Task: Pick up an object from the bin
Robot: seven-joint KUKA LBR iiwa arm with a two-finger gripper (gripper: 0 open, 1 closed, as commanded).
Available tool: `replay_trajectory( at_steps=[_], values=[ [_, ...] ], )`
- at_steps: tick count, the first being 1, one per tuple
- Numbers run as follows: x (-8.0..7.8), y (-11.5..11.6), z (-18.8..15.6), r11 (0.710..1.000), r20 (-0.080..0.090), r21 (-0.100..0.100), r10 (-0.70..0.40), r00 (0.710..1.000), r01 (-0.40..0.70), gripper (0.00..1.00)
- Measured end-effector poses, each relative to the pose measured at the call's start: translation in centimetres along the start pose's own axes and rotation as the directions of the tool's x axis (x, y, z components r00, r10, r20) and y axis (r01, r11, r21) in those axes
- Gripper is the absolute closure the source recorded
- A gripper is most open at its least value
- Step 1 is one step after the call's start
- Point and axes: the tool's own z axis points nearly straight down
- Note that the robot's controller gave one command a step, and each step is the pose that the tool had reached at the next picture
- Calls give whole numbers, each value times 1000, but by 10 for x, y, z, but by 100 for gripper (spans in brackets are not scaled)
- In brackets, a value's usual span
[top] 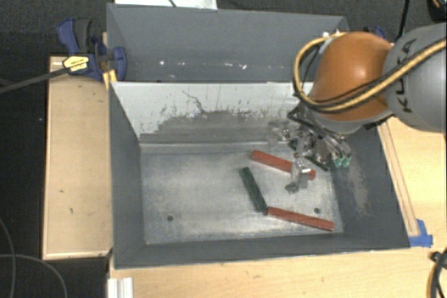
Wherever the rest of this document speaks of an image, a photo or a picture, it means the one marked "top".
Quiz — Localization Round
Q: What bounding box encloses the grey metal bin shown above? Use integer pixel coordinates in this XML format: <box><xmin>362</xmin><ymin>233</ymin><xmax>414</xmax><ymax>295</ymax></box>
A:
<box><xmin>105</xmin><ymin>2</ymin><xmax>411</xmax><ymax>270</ymax></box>

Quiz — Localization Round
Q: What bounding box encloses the red-brown flat block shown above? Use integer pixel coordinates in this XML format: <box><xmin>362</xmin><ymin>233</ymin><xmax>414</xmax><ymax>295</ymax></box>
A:
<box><xmin>265</xmin><ymin>206</ymin><xmax>336</xmax><ymax>232</ymax></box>
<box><xmin>250</xmin><ymin>149</ymin><xmax>317</xmax><ymax>181</ymax></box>

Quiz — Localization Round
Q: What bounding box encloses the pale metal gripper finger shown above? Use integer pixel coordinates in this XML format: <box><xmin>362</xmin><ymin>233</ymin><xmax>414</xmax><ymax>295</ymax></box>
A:
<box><xmin>284</xmin><ymin>158</ymin><xmax>312</xmax><ymax>193</ymax></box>
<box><xmin>268</xmin><ymin>120</ymin><xmax>297</xmax><ymax>148</ymax></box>

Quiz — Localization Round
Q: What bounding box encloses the dark green flat block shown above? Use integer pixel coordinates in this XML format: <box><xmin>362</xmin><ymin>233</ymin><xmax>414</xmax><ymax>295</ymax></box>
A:
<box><xmin>238</xmin><ymin>166</ymin><xmax>269</xmax><ymax>215</ymax></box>

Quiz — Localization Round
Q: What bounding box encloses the pale wood flat board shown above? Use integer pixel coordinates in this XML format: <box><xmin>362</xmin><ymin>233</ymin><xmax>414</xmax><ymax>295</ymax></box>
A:
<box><xmin>41</xmin><ymin>55</ymin><xmax>115</xmax><ymax>261</ymax></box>

